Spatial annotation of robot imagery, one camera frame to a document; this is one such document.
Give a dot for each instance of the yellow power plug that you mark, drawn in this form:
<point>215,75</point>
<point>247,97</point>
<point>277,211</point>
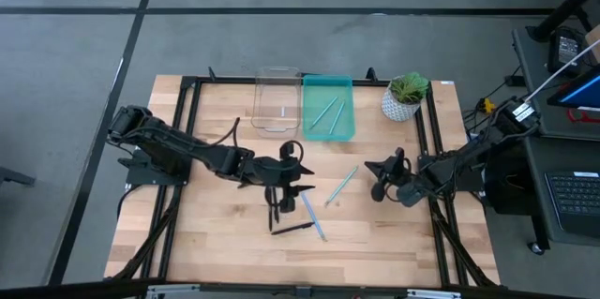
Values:
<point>487,105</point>

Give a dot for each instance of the black power adapter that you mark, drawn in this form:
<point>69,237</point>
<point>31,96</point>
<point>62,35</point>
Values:
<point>567,49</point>

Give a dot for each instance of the clear plastic bin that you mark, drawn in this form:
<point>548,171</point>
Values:
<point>276,97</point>

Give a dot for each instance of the teal plastic bin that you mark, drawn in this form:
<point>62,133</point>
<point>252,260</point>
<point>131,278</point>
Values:
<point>344,83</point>

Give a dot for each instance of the black stand pole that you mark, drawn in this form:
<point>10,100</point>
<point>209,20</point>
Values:
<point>567,6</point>

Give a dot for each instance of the black stand foot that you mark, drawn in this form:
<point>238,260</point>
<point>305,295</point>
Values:
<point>16,177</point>

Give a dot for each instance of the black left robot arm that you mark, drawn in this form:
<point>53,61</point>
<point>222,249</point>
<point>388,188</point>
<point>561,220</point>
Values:
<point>187,147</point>

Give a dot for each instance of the dark grey desk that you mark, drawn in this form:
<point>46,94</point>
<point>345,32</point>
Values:
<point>534,60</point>

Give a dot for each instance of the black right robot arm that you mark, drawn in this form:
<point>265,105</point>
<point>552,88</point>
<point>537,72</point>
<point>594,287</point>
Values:
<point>473,151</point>

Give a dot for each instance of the black keyboard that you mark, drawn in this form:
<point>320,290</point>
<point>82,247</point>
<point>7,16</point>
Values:
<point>576,200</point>

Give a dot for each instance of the green plant in white pot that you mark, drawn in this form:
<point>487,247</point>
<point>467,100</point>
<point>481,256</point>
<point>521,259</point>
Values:
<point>405,97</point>

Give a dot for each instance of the black caster wheel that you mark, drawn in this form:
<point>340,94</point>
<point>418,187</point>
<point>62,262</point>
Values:
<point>537,248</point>

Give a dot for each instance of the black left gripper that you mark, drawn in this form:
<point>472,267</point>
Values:
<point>272,172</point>

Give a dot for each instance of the laptop screen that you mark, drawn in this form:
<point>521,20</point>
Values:
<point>581,93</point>

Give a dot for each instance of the red object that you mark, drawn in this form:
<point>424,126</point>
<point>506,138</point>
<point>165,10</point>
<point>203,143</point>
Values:
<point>579,116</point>

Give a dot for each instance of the black computer case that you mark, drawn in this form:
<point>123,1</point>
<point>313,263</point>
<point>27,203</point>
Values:
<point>511,191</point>

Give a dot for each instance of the teal pencil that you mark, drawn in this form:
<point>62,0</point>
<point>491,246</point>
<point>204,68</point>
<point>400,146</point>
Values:
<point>323,112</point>
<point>337,118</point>
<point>342,185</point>

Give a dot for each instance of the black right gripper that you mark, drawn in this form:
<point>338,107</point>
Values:
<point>403,182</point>

